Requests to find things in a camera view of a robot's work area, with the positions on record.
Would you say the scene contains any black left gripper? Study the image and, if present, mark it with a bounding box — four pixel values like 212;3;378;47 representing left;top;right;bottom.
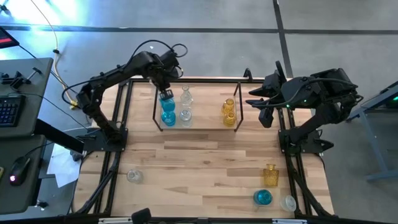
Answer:
151;65;183;101

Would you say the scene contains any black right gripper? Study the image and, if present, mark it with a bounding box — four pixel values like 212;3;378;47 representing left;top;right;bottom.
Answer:
245;73;289;109

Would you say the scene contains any tall teal textured glass vase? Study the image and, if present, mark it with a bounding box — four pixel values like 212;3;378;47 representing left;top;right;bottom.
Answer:
159;93;177;113

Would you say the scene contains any teal embossed glass vase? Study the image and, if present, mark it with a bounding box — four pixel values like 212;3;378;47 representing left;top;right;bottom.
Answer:
160;110;177;128

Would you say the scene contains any clear ribbed glass vase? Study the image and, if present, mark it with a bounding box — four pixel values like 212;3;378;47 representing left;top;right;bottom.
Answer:
179;108;193;128

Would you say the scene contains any tall yellow glass vase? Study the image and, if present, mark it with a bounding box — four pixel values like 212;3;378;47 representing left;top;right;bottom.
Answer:
221;98;236;114

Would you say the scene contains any yellow ribbed glass vase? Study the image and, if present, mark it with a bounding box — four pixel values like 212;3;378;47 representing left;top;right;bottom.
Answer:
223;111;237;128

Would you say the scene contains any yellow square glass bottle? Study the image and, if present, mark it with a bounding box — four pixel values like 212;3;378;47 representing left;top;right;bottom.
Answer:
262;164;280;187

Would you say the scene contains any clear round glass vase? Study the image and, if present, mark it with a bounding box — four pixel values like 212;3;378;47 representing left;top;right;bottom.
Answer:
126;169;144;185

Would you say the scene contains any black-framed wooden shelf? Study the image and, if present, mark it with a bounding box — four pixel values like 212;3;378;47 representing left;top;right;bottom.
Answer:
152;81;245;133

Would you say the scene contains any round teal glass vase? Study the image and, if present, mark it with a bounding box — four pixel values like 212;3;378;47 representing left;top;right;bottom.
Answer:
252;189;274;206

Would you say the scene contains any clear frosted glass vase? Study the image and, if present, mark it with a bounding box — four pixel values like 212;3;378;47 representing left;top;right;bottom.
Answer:
279;195;297;212

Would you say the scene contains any black diagonal bar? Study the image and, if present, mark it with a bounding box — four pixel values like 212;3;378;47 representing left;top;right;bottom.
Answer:
33;118;85;154

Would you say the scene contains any dark rounded object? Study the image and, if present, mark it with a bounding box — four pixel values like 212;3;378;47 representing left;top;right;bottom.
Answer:
131;207;152;223

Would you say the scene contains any white paper sheet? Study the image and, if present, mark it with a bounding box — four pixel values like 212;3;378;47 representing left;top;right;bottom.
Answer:
46;142;82;189

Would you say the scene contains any grey desk top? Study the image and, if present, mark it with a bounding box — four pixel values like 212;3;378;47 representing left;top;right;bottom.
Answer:
0;134;47;215
0;57;54;139

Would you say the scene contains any blue-grey table stand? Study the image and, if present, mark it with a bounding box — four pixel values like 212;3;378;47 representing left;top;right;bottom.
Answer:
341;80;398;182

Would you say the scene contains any black desk clamp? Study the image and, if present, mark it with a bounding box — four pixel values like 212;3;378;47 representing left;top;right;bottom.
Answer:
0;67;43;91

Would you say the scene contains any black keyboard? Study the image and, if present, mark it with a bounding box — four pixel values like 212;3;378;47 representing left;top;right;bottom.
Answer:
0;94;27;128

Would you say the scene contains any black computer mouse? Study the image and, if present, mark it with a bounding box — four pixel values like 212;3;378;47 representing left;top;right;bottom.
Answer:
8;155;32;187

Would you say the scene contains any black device with red light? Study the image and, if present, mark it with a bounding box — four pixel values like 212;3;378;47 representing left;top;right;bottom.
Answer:
0;26;20;50

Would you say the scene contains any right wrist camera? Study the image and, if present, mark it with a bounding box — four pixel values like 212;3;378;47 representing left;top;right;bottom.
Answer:
258;107;276;129

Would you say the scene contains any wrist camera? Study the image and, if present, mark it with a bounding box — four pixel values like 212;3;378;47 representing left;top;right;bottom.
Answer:
258;107;276;129
163;51;182;68

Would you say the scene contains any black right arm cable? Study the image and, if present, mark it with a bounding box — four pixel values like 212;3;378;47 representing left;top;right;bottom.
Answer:
251;60;358;110

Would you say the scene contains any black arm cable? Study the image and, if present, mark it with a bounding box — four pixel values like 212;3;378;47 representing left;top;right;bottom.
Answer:
124;39;189;78
251;60;358;110

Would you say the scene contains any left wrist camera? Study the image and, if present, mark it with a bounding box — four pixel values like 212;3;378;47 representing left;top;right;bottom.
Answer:
163;51;182;68

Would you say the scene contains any black aluminium table frame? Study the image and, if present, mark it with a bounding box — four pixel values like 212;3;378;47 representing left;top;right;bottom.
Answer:
70;76;336;218

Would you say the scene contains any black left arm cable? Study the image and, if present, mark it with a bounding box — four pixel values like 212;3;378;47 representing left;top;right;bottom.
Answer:
124;39;189;78

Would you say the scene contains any yellow extension cable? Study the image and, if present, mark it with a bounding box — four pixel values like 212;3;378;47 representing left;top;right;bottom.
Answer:
29;0;80;110

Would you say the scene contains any white bracket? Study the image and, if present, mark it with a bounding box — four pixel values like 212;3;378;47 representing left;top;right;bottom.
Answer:
98;217;134;224
272;218;308;224

